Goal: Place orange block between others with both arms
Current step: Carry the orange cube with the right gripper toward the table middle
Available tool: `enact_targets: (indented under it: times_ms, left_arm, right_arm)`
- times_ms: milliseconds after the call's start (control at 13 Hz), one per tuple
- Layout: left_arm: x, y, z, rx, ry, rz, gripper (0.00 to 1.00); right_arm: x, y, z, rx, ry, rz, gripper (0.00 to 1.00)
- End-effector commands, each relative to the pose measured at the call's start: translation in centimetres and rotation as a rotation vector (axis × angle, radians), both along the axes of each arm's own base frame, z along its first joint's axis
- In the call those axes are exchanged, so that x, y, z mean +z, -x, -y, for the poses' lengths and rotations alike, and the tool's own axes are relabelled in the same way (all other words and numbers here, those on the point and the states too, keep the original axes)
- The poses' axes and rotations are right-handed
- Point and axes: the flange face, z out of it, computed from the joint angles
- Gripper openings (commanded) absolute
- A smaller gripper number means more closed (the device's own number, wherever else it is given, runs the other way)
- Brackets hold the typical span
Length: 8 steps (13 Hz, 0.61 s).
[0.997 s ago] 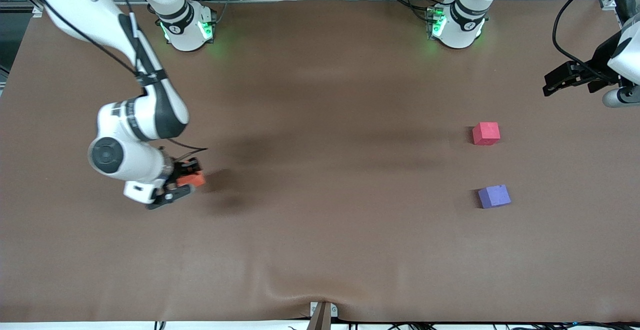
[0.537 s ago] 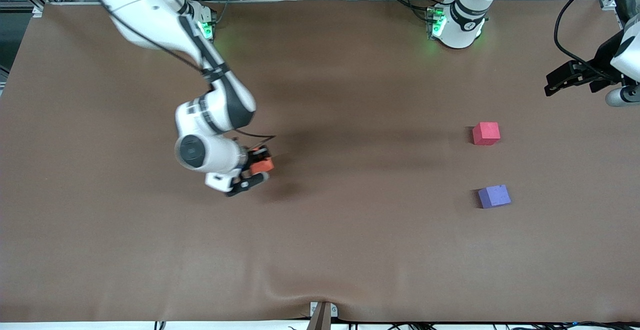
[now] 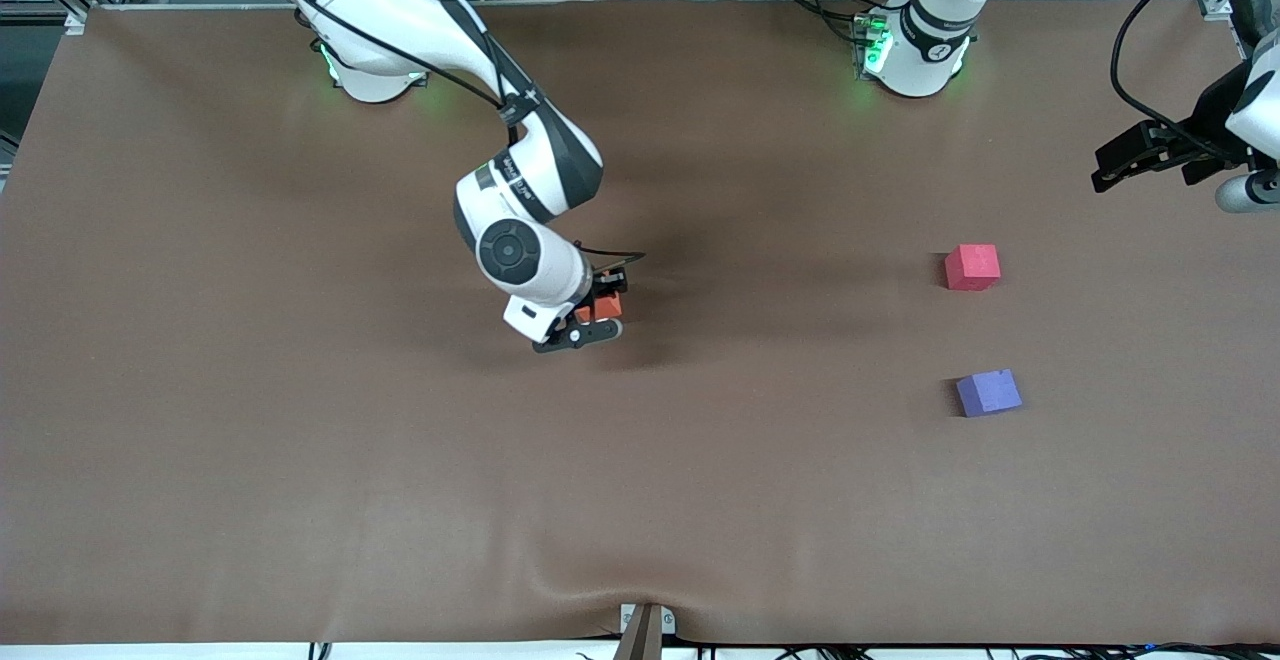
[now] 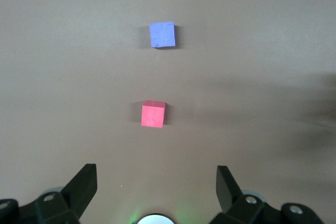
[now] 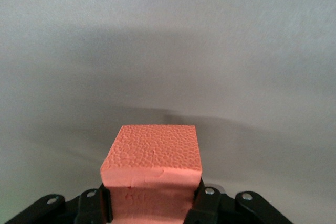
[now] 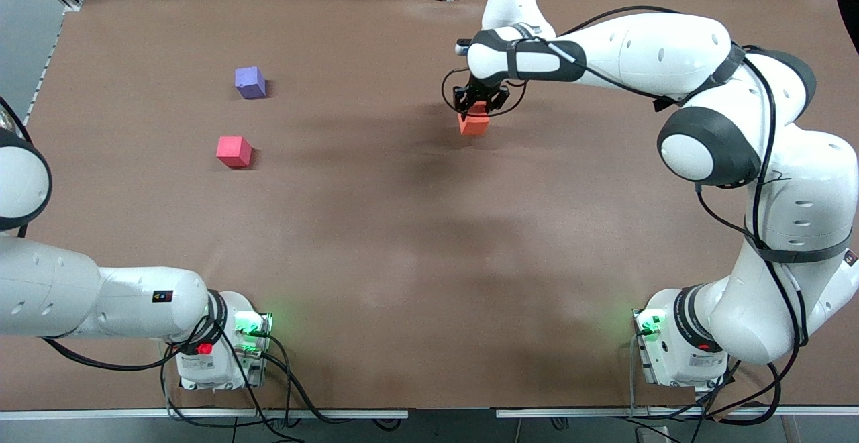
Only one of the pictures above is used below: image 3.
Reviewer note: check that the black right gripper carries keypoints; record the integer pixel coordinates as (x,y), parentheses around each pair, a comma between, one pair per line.
(606,287)

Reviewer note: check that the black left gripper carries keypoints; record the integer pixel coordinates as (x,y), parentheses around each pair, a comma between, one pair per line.
(1206,123)

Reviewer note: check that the orange foam block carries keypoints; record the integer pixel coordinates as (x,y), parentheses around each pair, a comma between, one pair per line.
(608,307)

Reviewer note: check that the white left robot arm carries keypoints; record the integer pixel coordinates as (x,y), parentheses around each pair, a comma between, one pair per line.
(925,70)

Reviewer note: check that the dark grey round object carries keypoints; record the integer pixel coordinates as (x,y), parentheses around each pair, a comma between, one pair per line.
(1258,15)

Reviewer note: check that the brown table mat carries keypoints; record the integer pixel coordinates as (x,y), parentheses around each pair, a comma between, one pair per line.
(640,460)

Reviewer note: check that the red foam block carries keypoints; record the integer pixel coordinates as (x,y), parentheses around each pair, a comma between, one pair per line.
(972,268)

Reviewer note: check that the purple foam block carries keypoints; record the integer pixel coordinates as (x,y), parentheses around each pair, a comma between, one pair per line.
(988,393)

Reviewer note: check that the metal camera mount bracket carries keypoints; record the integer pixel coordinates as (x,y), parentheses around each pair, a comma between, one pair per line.
(645,635)

